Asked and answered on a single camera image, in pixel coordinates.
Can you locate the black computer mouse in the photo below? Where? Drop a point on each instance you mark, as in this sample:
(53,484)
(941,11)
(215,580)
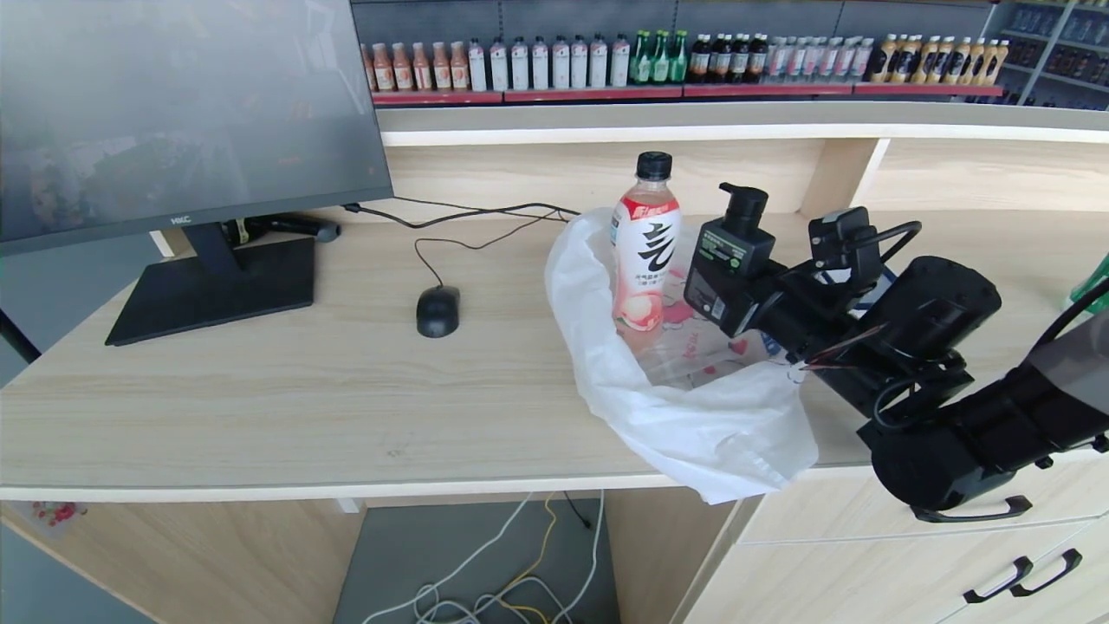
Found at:
(437,312)

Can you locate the wooden drawer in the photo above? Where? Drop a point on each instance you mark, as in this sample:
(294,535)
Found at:
(1070,602)
(823,581)
(832,507)

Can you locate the pink drink bottle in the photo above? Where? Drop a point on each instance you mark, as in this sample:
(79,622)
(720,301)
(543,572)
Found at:
(645,251)

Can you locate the wooden counter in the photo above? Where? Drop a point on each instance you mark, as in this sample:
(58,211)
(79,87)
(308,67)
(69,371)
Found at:
(346,399)

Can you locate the black handheld scanner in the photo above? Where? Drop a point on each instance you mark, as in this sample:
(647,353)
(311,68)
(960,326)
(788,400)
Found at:
(299,226)

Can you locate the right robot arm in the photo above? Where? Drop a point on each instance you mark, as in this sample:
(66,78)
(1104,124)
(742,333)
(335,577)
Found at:
(944,347)

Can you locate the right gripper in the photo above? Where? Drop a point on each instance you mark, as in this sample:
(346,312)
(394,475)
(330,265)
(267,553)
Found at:
(819,303)

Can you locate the black pump bottle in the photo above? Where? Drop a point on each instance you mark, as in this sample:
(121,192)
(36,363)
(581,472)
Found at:
(728,260)

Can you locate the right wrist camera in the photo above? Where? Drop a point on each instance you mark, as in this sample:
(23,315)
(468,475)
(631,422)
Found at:
(842,238)

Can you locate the white plastic shopping bag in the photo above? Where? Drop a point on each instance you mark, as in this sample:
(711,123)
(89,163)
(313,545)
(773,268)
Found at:
(693,433)

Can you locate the black shop shelf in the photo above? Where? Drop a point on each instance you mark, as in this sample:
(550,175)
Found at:
(598,17)

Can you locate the black computer monitor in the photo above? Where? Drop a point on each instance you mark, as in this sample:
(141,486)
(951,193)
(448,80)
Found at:
(173,104)

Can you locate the grey shop shelf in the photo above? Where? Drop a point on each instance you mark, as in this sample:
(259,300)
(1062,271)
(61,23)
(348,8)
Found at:
(1053,52)

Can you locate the green plastic item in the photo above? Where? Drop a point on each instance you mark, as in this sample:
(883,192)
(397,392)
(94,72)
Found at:
(1093,286)

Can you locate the row of bottles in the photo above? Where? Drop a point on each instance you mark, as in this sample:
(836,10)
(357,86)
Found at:
(1053,22)
(1070,62)
(589,62)

